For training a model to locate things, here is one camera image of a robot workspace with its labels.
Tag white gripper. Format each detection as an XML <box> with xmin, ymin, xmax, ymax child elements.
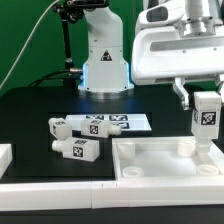
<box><xmin>131</xmin><ymin>4</ymin><xmax>224</xmax><ymax>110</ymax></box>

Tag white square tabletop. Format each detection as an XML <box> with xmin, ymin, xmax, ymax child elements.
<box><xmin>112</xmin><ymin>136</ymin><xmax>224</xmax><ymax>180</ymax></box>

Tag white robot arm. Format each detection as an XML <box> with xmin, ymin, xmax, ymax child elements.
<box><xmin>80</xmin><ymin>0</ymin><xmax>224</xmax><ymax>109</ymax></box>

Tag white marker base sheet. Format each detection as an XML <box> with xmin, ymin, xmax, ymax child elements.
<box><xmin>65</xmin><ymin>114</ymin><xmax>152</xmax><ymax>131</ymax></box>

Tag white front obstacle bar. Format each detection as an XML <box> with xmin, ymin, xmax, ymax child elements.
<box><xmin>0</xmin><ymin>176</ymin><xmax>224</xmax><ymax>211</ymax></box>

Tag white obstacle bar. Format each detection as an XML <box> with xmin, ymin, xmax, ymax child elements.
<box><xmin>0</xmin><ymin>144</ymin><xmax>12</xmax><ymax>179</ymax></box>
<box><xmin>0</xmin><ymin>176</ymin><xmax>224</xmax><ymax>211</ymax></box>

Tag white left obstacle bar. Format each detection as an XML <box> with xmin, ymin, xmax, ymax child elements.
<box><xmin>0</xmin><ymin>144</ymin><xmax>12</xmax><ymax>179</ymax></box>

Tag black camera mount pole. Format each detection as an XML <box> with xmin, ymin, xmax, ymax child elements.
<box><xmin>53</xmin><ymin>0</ymin><xmax>109</xmax><ymax>89</ymax></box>

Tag black cable bundle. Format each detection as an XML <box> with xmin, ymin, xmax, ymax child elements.
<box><xmin>28</xmin><ymin>68</ymin><xmax>83</xmax><ymax>88</ymax></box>

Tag grey cable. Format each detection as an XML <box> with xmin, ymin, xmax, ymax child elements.
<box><xmin>0</xmin><ymin>0</ymin><xmax>62</xmax><ymax>91</ymax></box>

